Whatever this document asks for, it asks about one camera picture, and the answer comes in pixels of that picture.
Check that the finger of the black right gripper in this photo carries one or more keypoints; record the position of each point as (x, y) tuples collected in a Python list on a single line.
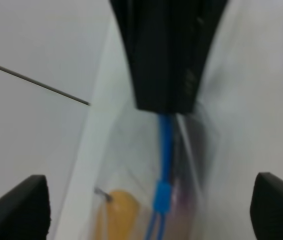
[(195, 23), (143, 27)]

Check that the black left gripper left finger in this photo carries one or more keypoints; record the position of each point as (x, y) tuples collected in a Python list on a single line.
[(25, 211)]

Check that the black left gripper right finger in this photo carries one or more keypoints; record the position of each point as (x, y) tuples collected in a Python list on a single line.
[(266, 207)]

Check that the blue zipper slider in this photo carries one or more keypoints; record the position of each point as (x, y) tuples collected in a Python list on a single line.
[(162, 198)]

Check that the clear zip bag blue seal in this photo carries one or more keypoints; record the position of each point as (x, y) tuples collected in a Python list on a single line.
[(121, 150)]

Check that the yellow pear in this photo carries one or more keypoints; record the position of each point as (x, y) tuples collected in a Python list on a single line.
[(116, 215)]

